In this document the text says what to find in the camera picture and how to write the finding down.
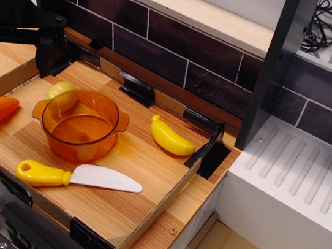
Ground dark grey shelf post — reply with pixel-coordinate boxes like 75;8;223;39
235;0;318;150

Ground yellow toy lemon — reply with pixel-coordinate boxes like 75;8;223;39
45;81;78;113

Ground yellow toy banana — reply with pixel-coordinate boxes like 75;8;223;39
151;115;195;156

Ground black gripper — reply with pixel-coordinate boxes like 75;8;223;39
0;0;71;78

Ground white toy sink drainboard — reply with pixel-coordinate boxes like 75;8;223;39
227;116;332;233

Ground tangled black cables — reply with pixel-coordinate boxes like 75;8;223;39
299;0;332;57

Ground orange transparent plastic pot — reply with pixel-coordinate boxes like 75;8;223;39
32;89;130;164

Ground yellow handled toy knife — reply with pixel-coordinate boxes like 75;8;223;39
15;159;143;194

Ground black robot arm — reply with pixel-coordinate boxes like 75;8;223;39
0;0;68;78

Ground cardboard fence with black tape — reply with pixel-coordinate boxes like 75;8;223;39
0;43;239;249

